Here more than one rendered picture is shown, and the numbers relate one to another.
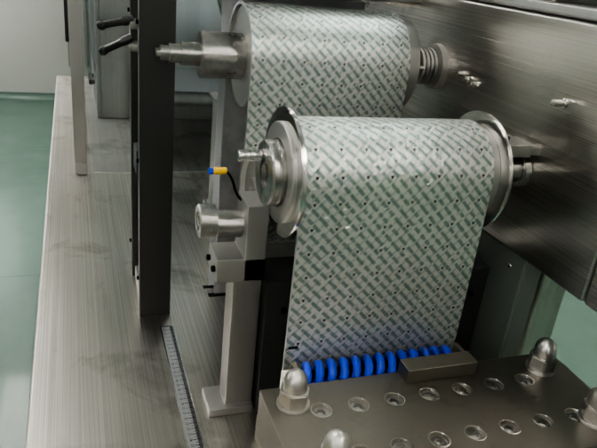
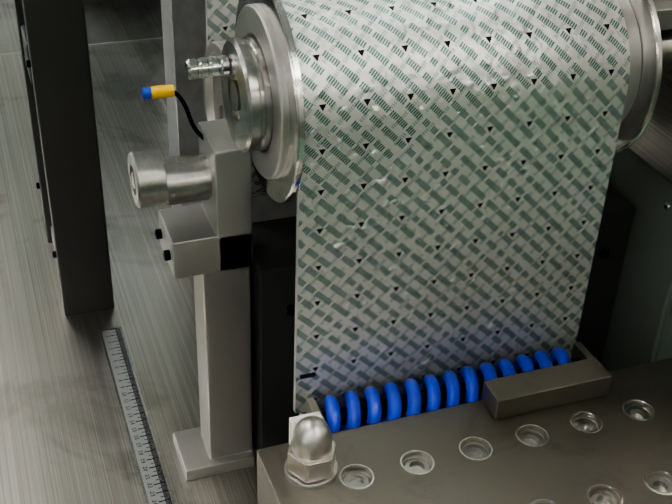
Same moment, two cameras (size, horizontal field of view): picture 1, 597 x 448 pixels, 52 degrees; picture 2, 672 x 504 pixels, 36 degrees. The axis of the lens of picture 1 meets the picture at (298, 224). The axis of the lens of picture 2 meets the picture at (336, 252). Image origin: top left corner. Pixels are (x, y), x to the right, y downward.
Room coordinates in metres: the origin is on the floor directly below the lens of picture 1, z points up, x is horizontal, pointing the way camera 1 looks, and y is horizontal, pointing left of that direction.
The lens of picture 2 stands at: (0.03, -0.03, 1.54)
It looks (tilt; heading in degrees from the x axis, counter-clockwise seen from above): 33 degrees down; 0
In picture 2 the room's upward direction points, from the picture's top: 2 degrees clockwise
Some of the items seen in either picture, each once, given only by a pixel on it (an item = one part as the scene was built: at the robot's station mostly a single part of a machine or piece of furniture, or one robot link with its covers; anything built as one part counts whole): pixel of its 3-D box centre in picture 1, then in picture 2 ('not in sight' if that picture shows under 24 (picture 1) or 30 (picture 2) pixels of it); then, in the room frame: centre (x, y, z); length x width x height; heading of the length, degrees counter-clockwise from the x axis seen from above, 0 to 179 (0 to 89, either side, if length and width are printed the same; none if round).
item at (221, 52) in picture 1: (220, 55); not in sight; (0.89, 0.14, 1.33); 0.06 x 0.06 x 0.06; 21
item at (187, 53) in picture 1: (178, 52); not in sight; (0.86, 0.19, 1.33); 0.06 x 0.03 x 0.03; 111
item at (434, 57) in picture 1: (417, 65); not in sight; (1.00, -0.16, 1.33); 0.07 x 0.07 x 0.07; 21
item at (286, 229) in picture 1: (282, 172); (267, 92); (0.66, 0.02, 1.25); 0.15 x 0.01 x 0.15; 21
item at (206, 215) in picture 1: (206, 220); (147, 178); (0.67, 0.11, 1.18); 0.04 x 0.02 x 0.04; 21
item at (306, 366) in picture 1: (380, 366); (454, 392); (0.63, -0.12, 1.03); 0.21 x 0.04 x 0.03; 111
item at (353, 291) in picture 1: (382, 296); (450, 282); (0.65, -0.11, 1.11); 0.23 x 0.01 x 0.18; 111
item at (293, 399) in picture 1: (295, 387); (312, 445); (0.54, -0.02, 1.05); 0.04 x 0.04 x 0.04
